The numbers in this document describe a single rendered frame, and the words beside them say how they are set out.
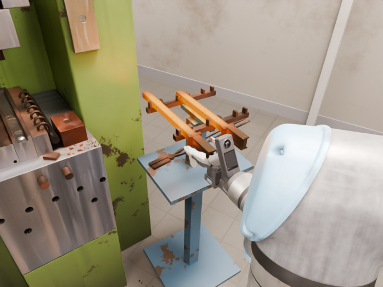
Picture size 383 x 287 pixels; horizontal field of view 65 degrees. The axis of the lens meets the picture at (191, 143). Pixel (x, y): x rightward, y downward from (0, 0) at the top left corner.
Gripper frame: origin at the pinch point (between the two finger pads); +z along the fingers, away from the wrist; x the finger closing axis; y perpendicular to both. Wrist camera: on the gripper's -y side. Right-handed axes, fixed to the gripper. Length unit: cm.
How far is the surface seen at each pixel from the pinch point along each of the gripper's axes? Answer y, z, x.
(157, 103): -0.9, 26.9, -1.0
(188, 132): -0.9, 4.9, -0.7
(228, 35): 32, 172, 150
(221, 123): -0.9, 4.0, 11.7
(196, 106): -0.9, 17.7, 10.7
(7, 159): 6, 29, -52
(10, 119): 1, 46, -48
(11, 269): 70, 42, -69
